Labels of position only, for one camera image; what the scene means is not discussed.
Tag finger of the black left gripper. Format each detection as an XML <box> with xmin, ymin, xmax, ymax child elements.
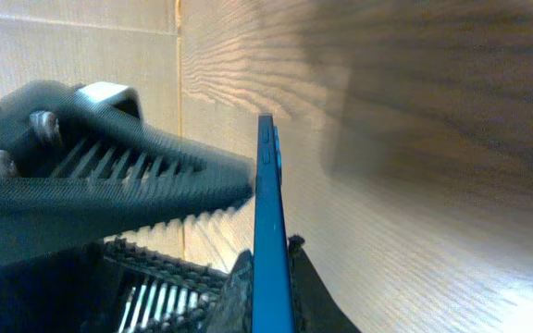
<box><xmin>81</xmin><ymin>239</ymin><xmax>228</xmax><ymax>333</ymax></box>
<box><xmin>0</xmin><ymin>80</ymin><xmax>254</xmax><ymax>269</ymax></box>

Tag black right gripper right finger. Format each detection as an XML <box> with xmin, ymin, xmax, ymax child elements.
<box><xmin>288</xmin><ymin>235</ymin><xmax>360</xmax><ymax>333</ymax></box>

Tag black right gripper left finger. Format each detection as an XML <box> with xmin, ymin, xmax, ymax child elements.
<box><xmin>204</xmin><ymin>250</ymin><xmax>254</xmax><ymax>333</ymax></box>

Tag blue Galaxy smartphone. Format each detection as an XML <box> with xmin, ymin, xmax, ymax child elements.
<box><xmin>252</xmin><ymin>114</ymin><xmax>296</xmax><ymax>333</ymax></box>

